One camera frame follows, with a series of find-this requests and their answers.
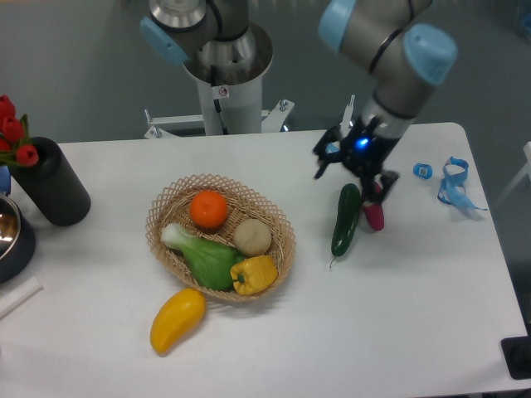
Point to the blue tape roll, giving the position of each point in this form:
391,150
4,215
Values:
423,171

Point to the red tulip flowers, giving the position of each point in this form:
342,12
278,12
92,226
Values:
17,149

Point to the dark metal bowl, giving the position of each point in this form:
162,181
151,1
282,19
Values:
18,240

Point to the blue object at left edge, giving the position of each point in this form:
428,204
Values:
5,181

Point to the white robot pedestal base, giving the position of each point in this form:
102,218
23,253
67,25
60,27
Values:
229,76

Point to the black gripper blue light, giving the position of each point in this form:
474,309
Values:
363,152

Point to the blue tangled ribbon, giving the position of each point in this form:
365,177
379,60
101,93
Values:
452,190

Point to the black object at table corner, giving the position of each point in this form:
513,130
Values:
516,352

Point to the black cylindrical vase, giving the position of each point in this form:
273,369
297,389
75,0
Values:
53,185

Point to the blue curved tape strip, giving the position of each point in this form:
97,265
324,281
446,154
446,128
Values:
331,148

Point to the yellow mango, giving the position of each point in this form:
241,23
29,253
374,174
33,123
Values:
176,318

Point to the orange fruit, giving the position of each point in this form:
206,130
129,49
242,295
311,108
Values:
208,209

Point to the purple sweet potato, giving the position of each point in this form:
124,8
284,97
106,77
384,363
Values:
373,213

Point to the green bok choy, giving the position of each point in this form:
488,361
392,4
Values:
209,261

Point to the green cucumber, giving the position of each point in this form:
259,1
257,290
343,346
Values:
348,213

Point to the woven wicker basket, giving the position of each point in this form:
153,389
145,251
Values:
172,205

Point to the white paper roll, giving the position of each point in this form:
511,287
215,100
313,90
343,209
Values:
14,298

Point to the yellow bell pepper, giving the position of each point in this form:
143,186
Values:
253,275

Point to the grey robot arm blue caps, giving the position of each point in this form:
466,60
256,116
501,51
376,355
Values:
408,60

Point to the beige round potato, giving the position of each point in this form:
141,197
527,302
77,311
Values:
252,237

